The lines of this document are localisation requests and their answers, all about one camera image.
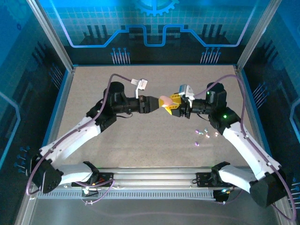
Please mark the aluminium table edge rail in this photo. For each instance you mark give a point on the aluminium table edge rail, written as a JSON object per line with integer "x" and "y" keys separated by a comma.
{"x": 238, "y": 70}
{"x": 59, "y": 105}

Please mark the aluminium frame post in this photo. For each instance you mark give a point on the aluminium frame post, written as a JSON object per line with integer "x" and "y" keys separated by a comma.
{"x": 52, "y": 35}
{"x": 257, "y": 35}

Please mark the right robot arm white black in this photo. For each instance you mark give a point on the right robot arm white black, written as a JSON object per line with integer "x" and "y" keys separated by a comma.
{"x": 241, "y": 145}

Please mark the pink earbud charging case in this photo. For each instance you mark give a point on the pink earbud charging case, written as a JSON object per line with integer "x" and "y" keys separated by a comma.
{"x": 166, "y": 100}

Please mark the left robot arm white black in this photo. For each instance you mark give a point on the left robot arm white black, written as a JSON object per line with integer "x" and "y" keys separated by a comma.
{"x": 72, "y": 141}

